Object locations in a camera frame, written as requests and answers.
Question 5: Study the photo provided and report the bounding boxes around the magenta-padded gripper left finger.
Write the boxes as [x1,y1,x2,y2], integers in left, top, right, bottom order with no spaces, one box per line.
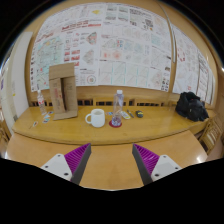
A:
[40,143,92,186]

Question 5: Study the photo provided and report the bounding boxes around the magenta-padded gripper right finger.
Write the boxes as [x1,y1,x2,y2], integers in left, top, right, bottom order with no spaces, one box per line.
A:
[131,143,183,186]

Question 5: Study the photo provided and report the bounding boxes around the clear plastic water bottle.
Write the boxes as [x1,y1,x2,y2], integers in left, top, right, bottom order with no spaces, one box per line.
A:
[112,89,125,128]

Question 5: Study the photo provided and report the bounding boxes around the white ceramic mug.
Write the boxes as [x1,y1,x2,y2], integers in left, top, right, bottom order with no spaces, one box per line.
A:
[84,108,106,129]

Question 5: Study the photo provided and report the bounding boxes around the flat round red coaster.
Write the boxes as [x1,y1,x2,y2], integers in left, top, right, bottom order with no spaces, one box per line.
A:
[108,119,123,129]

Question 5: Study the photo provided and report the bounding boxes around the wooden chair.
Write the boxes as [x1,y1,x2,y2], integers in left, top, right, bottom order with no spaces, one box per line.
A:
[199,114,224,155]

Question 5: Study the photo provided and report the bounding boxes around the black bag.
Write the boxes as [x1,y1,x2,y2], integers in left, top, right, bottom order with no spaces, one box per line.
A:
[175,91,210,123]

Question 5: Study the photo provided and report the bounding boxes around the brown cardboard box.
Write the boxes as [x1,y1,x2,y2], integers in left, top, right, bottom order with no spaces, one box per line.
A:
[48,63,79,121]

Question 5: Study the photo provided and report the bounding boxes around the group of printed paper posters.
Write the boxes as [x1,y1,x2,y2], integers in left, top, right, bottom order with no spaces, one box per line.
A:
[29,2,216,105]

